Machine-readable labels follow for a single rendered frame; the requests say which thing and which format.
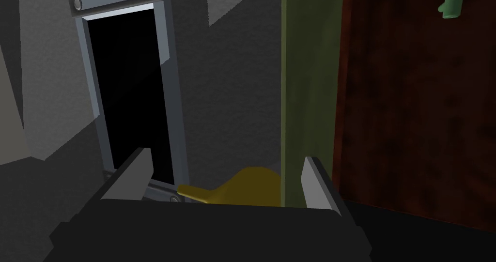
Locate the yellow door handle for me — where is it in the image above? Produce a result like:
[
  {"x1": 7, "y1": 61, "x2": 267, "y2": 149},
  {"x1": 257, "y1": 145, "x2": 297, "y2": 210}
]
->
[{"x1": 177, "y1": 167, "x2": 282, "y2": 208}]

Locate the grey framed dark window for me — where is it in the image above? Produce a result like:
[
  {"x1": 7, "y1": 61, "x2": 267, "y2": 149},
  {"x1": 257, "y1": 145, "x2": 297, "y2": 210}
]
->
[{"x1": 66, "y1": 0, "x2": 191, "y2": 204}]

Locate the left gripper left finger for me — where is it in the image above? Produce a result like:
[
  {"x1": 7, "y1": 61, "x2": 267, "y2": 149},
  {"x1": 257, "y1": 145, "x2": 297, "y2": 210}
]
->
[{"x1": 100, "y1": 147, "x2": 155, "y2": 201}]

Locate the dark brown wooden door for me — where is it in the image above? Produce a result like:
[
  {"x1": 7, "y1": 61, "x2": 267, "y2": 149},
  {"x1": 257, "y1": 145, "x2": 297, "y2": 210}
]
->
[{"x1": 331, "y1": 0, "x2": 496, "y2": 232}]

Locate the green door handle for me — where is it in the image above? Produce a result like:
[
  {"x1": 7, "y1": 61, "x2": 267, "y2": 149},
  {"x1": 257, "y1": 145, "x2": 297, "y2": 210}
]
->
[{"x1": 437, "y1": 0, "x2": 465, "y2": 20}]

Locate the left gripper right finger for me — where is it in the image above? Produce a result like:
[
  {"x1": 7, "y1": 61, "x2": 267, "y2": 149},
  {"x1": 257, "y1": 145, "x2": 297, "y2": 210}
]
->
[{"x1": 300, "y1": 156, "x2": 347, "y2": 217}]

